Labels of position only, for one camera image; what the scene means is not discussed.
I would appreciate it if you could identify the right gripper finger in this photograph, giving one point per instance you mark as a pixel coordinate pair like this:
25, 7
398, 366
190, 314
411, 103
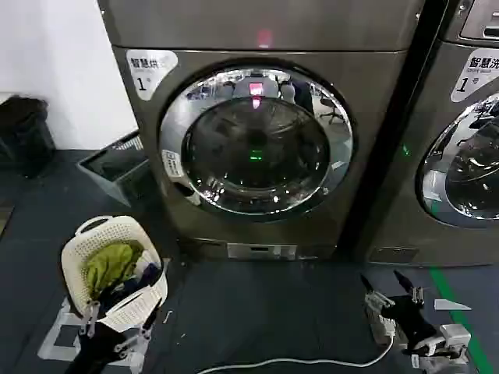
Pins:
411, 290
374, 298

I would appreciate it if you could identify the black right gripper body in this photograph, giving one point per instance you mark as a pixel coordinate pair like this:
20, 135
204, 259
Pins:
413, 323

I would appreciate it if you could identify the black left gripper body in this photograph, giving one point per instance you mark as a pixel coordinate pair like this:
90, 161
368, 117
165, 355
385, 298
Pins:
99, 346

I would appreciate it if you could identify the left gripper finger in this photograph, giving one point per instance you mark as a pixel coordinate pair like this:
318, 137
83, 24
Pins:
149, 317
90, 317

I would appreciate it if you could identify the white perforated laundry basket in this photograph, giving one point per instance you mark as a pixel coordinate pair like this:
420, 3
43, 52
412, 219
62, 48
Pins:
78, 253

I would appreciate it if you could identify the small metal hook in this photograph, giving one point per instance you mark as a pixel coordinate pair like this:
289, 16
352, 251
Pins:
168, 316

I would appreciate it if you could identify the white power strip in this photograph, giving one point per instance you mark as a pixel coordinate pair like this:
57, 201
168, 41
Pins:
376, 325

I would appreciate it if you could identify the white triangular floor sticker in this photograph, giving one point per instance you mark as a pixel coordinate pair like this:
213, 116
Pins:
446, 305

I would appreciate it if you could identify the dark blue clothes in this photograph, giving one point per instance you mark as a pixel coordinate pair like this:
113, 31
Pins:
146, 272

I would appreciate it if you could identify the green garment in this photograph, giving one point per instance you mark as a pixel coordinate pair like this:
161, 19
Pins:
109, 265

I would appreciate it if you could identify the grey dryer with drawer panel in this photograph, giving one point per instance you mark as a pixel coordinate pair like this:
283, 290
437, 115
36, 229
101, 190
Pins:
440, 163

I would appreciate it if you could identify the chrome-rimmed round dryer door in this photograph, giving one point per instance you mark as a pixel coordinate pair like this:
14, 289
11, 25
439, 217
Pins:
468, 171

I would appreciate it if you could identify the grey plastic crate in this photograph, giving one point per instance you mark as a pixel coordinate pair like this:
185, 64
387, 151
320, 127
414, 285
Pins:
117, 171

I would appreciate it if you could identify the grey dryer with pink light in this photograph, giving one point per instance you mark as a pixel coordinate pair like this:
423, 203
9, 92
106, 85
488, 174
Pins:
374, 136

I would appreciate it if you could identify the black waste bin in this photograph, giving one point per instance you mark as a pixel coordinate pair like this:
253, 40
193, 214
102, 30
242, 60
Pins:
27, 136

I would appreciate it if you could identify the round glass dryer door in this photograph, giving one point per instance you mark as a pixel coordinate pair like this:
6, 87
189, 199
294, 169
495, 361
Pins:
257, 136

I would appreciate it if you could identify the white floor marker frame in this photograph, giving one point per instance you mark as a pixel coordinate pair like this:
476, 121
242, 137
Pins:
52, 339

